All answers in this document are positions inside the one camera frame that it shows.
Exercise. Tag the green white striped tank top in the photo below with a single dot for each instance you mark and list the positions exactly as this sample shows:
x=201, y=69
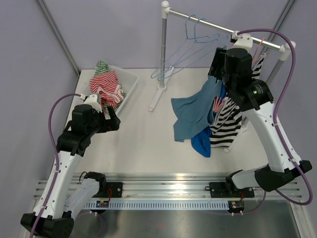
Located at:
x=102, y=67

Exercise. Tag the metal corner frame post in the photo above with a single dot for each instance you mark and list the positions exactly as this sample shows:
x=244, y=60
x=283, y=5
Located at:
x=54, y=27

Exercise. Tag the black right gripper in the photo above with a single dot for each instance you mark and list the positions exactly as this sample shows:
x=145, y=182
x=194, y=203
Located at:
x=219, y=60

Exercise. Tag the bright blue tank top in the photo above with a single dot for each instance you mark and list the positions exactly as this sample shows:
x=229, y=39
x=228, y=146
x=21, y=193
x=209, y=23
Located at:
x=201, y=141

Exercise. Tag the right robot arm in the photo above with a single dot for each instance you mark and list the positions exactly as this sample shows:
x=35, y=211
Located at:
x=253, y=97

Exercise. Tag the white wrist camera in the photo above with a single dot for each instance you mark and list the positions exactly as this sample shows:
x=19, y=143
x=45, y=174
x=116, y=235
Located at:
x=242, y=41
x=93, y=100

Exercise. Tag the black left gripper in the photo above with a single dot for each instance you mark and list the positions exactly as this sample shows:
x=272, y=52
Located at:
x=110, y=124

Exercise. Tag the black white striped tank top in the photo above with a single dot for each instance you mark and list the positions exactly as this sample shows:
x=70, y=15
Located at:
x=227, y=124

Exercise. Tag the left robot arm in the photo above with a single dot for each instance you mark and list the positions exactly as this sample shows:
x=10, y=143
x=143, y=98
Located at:
x=55, y=213

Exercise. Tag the white slotted cable duct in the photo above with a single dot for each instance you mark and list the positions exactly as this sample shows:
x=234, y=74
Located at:
x=158, y=205

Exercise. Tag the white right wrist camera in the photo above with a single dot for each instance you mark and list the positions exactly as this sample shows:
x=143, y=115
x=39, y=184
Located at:
x=242, y=41

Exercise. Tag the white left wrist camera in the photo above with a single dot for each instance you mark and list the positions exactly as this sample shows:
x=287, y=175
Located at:
x=93, y=100

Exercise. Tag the aluminium mounting rail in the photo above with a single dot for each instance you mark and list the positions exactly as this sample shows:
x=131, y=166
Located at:
x=166, y=186

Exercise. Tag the grey blue tank top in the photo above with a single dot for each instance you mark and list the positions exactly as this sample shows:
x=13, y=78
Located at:
x=194, y=113

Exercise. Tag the white plastic perforated basket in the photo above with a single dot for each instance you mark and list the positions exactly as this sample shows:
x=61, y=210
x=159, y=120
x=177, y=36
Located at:
x=127, y=80

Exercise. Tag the red white striped tank top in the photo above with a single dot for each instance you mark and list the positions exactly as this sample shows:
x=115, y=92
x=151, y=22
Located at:
x=108, y=87

